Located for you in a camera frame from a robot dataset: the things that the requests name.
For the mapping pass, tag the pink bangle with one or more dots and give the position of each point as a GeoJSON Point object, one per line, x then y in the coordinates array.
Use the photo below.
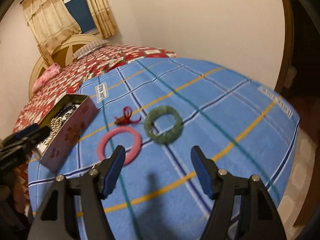
{"type": "Point", "coordinates": [110, 135]}

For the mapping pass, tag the blue plaid towel blanket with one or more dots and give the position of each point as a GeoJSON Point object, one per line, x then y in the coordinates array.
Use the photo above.
{"type": "Point", "coordinates": [200, 130]}

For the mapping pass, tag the pink tin box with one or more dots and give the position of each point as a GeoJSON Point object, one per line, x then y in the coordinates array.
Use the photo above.
{"type": "Point", "coordinates": [72, 135]}

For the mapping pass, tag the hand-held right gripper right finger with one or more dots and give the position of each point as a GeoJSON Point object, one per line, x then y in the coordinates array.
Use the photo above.
{"type": "Point", "coordinates": [201, 172]}

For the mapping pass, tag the cream wooden headboard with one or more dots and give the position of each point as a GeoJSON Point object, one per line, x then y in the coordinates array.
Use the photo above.
{"type": "Point", "coordinates": [67, 45]}

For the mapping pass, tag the narrow beige curtain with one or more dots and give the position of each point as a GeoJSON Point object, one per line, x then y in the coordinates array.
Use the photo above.
{"type": "Point", "coordinates": [101, 10]}

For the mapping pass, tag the red patterned bed sheet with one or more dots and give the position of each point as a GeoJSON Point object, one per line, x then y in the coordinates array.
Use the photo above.
{"type": "Point", "coordinates": [75, 72]}

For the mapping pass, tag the pink floral pillow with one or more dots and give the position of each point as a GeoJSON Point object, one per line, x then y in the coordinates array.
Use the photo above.
{"type": "Point", "coordinates": [46, 77]}

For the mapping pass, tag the striped pillow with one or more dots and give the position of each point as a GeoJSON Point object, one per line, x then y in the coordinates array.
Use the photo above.
{"type": "Point", "coordinates": [92, 47]}

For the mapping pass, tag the wide beige curtain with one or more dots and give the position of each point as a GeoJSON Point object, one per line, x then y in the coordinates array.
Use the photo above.
{"type": "Point", "coordinates": [50, 22]}

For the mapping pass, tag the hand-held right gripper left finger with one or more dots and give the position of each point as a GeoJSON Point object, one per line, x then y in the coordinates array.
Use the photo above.
{"type": "Point", "coordinates": [112, 172]}

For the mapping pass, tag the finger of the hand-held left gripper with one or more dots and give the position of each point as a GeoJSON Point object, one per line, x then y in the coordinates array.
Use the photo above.
{"type": "Point", "coordinates": [42, 133]}
{"type": "Point", "coordinates": [25, 131]}

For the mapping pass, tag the wooden door frame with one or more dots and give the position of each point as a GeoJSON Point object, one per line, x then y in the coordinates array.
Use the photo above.
{"type": "Point", "coordinates": [288, 30]}

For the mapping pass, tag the window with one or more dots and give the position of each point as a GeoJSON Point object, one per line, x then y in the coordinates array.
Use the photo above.
{"type": "Point", "coordinates": [80, 12]}

